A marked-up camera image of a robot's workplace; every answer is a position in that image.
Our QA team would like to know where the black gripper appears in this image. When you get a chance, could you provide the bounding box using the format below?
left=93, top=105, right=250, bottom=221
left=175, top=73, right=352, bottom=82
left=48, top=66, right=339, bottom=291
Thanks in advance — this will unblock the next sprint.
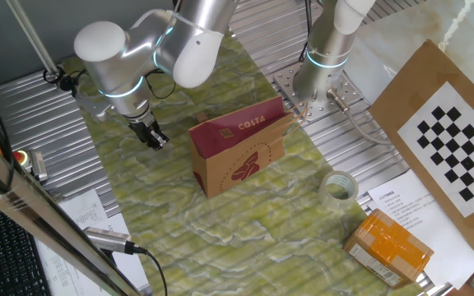
left=128, top=118, right=170, bottom=151

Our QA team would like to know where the green marble pattern mat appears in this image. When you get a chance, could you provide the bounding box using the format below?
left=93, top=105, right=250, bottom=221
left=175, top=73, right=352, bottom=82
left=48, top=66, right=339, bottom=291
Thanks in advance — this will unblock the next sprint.
left=62, top=30, right=425, bottom=296

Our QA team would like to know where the brown maroon Costa paper bag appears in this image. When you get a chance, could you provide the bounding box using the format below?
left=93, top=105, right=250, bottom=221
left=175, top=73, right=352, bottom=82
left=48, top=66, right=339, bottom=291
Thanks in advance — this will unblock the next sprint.
left=187, top=95, right=310, bottom=199

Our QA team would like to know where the printed white paper sheet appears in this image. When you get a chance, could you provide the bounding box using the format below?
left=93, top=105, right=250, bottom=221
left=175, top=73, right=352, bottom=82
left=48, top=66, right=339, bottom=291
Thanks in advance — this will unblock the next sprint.
left=367, top=169, right=474, bottom=290
left=34, top=212, right=150, bottom=296
left=58, top=188, right=109, bottom=231

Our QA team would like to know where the red emergency stop button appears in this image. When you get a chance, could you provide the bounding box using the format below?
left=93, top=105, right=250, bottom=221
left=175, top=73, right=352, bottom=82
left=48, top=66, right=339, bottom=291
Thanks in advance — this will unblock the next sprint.
left=12, top=149, right=31, bottom=169

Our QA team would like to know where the clear tape roll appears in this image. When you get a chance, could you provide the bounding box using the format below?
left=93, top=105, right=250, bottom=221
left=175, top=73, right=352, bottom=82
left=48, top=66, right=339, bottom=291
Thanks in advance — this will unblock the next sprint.
left=318, top=170, right=360, bottom=213

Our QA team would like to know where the black computer keyboard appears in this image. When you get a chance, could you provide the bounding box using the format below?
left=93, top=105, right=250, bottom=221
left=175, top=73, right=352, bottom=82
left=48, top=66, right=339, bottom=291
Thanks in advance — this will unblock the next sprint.
left=0, top=197, right=53, bottom=296

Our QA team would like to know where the cardboard checkerboard calibration board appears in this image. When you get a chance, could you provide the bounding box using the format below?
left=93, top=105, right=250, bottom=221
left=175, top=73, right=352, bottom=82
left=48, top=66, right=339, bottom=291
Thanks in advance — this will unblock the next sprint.
left=368, top=39, right=474, bottom=276

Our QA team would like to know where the cardboard box with orange tape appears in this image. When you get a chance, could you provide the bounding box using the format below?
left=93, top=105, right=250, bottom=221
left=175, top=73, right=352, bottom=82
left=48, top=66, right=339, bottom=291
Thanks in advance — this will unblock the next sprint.
left=342, top=208, right=435, bottom=289

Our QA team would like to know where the white marble pattern sheet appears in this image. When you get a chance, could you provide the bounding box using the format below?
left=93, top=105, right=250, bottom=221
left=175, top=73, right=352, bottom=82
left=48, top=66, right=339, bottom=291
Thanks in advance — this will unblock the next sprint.
left=354, top=0, right=474, bottom=110

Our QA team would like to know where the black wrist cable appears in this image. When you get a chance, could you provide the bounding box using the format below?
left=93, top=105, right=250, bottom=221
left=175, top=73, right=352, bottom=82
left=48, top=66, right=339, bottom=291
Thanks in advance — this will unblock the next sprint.
left=143, top=68, right=177, bottom=100

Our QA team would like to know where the silver wrist bracket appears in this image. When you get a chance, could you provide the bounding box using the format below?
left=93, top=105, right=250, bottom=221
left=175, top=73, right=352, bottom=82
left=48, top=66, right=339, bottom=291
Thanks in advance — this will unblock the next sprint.
left=74, top=92, right=113, bottom=123

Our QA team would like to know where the silver ridged camera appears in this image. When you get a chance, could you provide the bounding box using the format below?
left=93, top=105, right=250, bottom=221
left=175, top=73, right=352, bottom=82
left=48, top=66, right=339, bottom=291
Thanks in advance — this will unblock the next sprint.
left=82, top=225, right=136, bottom=256

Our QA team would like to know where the small silver camera box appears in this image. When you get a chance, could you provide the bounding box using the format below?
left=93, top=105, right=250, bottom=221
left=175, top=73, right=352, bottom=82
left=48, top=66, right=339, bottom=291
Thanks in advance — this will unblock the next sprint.
left=29, top=150, right=49, bottom=183

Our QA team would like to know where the black camera cable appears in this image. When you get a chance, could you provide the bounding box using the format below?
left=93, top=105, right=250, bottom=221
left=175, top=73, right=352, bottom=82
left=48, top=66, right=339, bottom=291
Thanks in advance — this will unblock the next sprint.
left=132, top=245, right=169, bottom=296

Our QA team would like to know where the aluminium frame beam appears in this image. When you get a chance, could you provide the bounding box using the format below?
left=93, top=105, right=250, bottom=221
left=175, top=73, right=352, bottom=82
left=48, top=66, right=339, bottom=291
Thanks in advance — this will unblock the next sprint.
left=0, top=114, right=142, bottom=296

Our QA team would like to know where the metal pole with black ring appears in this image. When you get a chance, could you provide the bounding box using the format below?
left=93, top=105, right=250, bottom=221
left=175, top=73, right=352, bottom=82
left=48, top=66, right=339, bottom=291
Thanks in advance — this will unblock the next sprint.
left=5, top=0, right=67, bottom=88

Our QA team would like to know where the grey cable with metal connector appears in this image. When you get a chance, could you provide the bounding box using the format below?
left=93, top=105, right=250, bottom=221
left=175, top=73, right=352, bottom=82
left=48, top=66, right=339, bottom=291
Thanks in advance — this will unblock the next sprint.
left=326, top=88, right=393, bottom=146

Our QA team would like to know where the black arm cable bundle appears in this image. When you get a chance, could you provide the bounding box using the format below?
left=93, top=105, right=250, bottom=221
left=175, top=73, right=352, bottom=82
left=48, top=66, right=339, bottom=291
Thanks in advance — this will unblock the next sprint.
left=300, top=0, right=314, bottom=63

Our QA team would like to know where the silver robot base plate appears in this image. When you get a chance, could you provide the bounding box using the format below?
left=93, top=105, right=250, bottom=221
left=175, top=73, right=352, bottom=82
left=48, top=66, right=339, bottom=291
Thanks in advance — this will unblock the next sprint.
left=272, top=61, right=365, bottom=123

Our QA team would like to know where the white twisted rope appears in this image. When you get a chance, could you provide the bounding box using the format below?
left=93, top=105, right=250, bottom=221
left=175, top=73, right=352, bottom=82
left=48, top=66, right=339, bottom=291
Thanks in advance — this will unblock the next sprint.
left=438, top=0, right=474, bottom=53

